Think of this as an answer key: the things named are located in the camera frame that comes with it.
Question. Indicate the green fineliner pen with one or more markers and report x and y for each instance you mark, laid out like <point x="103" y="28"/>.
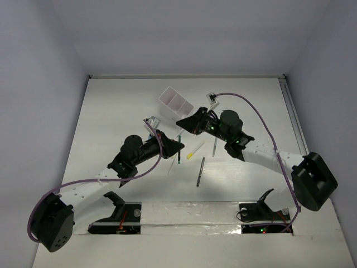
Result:
<point x="179" y="152"/>

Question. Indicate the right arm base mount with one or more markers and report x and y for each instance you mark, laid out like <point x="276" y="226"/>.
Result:
<point x="258" y="218"/>

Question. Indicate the white marker pen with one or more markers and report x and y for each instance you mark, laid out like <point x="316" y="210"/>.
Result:
<point x="172" y="164"/>

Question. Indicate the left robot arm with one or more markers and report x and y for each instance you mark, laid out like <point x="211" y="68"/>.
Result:
<point x="52" y="220"/>

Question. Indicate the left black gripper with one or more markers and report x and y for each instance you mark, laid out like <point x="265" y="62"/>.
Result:
<point x="163" y="143"/>

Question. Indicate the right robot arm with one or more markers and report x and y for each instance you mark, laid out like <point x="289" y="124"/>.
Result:
<point x="310" y="181"/>

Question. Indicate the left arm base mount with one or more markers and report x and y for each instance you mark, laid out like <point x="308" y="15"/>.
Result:
<point x="124" y="220"/>

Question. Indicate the clear green gel pen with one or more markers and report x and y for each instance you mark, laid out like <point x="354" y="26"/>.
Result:
<point x="215" y="146"/>

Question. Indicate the black pen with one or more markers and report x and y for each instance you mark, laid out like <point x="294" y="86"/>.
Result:
<point x="200" y="172"/>

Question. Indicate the white three-compartment organizer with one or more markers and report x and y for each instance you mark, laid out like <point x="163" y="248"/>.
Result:
<point x="173" y="106"/>

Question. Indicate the yellow capped white marker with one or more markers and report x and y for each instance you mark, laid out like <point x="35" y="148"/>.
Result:
<point x="194" y="151"/>

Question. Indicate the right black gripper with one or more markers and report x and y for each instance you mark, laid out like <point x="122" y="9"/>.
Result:
<point x="194" y="123"/>

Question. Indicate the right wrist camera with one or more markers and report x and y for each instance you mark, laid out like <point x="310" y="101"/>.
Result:
<point x="213" y="101"/>

